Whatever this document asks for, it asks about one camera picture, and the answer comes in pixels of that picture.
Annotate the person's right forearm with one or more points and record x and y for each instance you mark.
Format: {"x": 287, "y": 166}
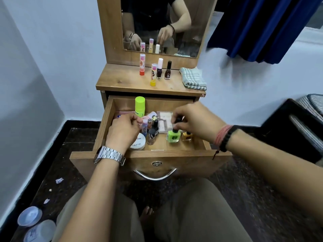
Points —
{"x": 277, "y": 168}

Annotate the white round cosmetic jar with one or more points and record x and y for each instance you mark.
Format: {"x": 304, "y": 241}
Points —
{"x": 139, "y": 143}

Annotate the blue nail polish bottle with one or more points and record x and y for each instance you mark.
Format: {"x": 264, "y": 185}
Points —
{"x": 144, "y": 128}

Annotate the orange pink lip balm stick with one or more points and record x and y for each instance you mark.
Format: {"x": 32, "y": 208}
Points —
{"x": 142, "y": 64}

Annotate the person's right hand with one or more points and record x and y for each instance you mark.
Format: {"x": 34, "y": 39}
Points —
{"x": 201, "y": 120}

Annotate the person's left forearm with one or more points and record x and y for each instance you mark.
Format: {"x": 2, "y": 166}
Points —
{"x": 93, "y": 201}

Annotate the white cap nail polish bottle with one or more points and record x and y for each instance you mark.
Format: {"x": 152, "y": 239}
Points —
{"x": 159, "y": 69}

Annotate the black nail polish bottle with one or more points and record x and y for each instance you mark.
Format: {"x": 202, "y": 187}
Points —
{"x": 155, "y": 127}

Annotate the silver metal wristwatch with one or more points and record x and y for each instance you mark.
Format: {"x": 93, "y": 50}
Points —
{"x": 109, "y": 154}

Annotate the wooden drawer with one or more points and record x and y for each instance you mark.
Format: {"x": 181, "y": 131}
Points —
{"x": 151, "y": 161}

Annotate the dressing table mirror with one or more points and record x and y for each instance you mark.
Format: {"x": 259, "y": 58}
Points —
{"x": 156, "y": 20}

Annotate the dark blue curtain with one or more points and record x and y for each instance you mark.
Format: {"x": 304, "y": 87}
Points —
{"x": 262, "y": 25}

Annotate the dark brown nail polish bottle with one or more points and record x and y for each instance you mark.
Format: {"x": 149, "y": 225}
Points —
{"x": 168, "y": 71}

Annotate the folded checked cloth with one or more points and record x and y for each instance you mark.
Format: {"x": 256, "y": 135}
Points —
{"x": 193, "y": 79}

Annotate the clear nail polish bottle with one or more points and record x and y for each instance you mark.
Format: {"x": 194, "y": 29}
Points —
{"x": 151, "y": 137}

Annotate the pink white tube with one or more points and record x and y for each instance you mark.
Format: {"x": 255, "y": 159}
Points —
{"x": 150, "y": 115}

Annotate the person's right thumb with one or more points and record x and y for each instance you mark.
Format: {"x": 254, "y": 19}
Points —
{"x": 177, "y": 120}

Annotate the white plastic lid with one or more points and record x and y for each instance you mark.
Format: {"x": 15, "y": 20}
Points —
{"x": 29, "y": 216}
{"x": 40, "y": 231}

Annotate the silver drawer lock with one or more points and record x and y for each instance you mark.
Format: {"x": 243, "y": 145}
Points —
{"x": 157, "y": 163}

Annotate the person's left thumb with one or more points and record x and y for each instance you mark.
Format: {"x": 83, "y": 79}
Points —
{"x": 137, "y": 120}

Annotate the lime green stick tube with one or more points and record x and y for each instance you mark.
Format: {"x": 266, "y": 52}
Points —
{"x": 139, "y": 105}

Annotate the black furniture frame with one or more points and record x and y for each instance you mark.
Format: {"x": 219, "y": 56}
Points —
{"x": 285, "y": 133}

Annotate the yellow nail polish bottle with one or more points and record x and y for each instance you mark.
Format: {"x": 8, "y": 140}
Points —
{"x": 187, "y": 136}

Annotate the striped cushion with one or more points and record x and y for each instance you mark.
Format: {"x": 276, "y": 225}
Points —
{"x": 313, "y": 104}

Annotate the pink eyeshadow palette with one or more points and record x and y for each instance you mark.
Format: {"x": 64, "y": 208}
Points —
{"x": 164, "y": 122}

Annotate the green nail polish bottle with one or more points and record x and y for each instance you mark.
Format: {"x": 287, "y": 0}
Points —
{"x": 173, "y": 136}

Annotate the person's beige trousers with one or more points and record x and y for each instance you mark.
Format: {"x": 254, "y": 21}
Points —
{"x": 196, "y": 214}

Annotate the wooden dressing table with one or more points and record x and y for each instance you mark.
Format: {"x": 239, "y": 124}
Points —
{"x": 118, "y": 78}

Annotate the person's foot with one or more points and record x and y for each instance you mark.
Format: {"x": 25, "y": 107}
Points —
{"x": 146, "y": 214}

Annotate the person's left hand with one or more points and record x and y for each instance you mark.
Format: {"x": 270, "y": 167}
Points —
{"x": 121, "y": 134}

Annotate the white paper scrap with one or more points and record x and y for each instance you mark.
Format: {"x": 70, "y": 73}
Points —
{"x": 59, "y": 180}
{"x": 46, "y": 201}

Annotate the yellow base lip balm stick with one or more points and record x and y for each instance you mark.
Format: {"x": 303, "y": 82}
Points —
{"x": 153, "y": 74}

